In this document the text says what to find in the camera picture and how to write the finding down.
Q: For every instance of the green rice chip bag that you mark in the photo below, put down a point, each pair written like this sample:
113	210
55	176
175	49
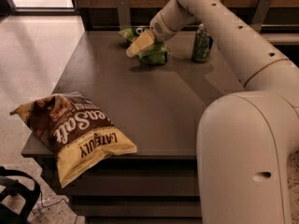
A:
156	54

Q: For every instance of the left metal bracket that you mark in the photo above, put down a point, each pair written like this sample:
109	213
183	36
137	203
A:
124	14

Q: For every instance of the green soda can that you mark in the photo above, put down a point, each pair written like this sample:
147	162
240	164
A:
202	45

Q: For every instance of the grey drawer cabinet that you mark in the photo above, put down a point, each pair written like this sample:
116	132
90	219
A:
158	108

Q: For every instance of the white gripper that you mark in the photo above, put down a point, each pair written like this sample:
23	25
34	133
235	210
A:
161	29

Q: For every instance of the brown and yellow chip bag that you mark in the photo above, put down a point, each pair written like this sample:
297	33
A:
77	131

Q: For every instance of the black chair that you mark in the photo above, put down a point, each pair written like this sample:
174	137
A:
12	187

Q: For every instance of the metal bracket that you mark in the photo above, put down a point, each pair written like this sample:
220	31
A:
260	13
124	14

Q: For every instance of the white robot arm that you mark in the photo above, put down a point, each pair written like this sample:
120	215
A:
244	139

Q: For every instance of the grey side shelf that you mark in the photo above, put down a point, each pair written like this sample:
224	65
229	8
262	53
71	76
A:
282	39

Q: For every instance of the right metal bracket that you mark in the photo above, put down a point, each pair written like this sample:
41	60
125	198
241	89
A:
260	13

